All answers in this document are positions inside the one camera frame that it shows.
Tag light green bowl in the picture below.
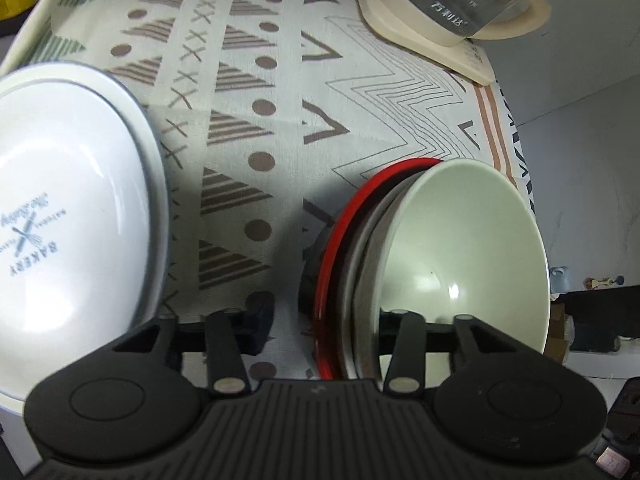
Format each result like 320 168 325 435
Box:
369 159 552 356

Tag cream kettle base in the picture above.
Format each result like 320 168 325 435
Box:
349 0 552 86

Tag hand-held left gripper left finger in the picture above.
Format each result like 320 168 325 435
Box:
112 294 276 393

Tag white printed plate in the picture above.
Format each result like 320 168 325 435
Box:
0 60 171 403

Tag patterned tablecloth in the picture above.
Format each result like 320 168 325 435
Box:
0 0 538 382

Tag grey bowl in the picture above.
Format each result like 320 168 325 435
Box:
350 175 436 380

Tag red and black bowl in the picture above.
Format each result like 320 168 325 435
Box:
299 157 446 382

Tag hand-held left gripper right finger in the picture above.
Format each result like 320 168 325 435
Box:
377 307 543 393

